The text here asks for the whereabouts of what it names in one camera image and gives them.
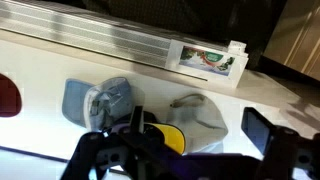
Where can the grey cap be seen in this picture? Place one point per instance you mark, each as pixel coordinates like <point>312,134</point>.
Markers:
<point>200,121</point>

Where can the maroon cap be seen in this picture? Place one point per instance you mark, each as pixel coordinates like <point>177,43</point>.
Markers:
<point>10,98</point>

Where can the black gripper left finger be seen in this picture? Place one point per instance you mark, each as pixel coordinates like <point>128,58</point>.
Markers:
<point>84,158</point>

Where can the white box with colourful label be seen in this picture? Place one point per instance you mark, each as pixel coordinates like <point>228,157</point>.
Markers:
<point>218,65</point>

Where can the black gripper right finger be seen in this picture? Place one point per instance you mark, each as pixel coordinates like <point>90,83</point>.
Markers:
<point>257,128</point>

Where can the light blue denim cap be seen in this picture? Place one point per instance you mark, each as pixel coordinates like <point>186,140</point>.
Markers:
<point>97,106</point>

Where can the navy cap with yellow brim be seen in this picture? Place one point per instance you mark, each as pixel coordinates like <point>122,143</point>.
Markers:
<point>153,132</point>

